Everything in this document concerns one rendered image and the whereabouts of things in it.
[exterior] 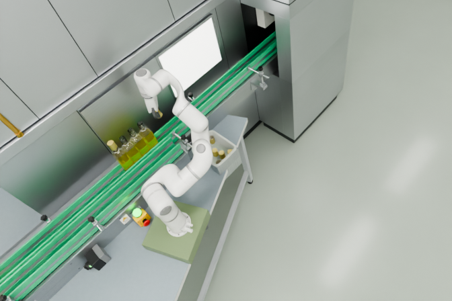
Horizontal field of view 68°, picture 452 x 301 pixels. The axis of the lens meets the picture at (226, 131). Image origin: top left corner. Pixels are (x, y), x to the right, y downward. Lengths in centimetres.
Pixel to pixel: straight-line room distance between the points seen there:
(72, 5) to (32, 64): 29
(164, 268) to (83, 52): 108
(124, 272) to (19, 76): 103
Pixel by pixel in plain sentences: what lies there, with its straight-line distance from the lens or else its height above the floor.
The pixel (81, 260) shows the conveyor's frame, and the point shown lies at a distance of 192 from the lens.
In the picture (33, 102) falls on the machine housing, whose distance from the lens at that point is 165.
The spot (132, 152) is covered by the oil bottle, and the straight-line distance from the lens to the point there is 181.
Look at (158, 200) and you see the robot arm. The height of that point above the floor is 114.
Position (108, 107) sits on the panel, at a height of 124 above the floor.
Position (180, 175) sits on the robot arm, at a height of 116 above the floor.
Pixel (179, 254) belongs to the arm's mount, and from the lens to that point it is 170.
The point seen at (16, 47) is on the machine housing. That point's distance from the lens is 154.
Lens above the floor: 236
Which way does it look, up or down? 51 degrees down
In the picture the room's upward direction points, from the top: 17 degrees counter-clockwise
